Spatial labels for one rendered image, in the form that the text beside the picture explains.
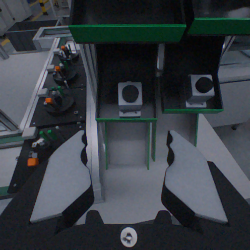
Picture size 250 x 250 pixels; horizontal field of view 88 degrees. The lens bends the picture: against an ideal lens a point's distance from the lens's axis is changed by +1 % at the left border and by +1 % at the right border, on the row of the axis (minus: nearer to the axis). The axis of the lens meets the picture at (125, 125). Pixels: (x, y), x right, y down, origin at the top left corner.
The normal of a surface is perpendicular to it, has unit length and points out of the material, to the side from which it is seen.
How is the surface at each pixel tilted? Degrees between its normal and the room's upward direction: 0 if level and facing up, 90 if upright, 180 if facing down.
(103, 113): 25
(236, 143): 1
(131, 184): 0
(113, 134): 45
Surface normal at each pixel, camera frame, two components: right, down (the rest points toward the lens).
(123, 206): 0.00, -0.61
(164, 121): 0.00, 0.13
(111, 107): 0.00, -0.22
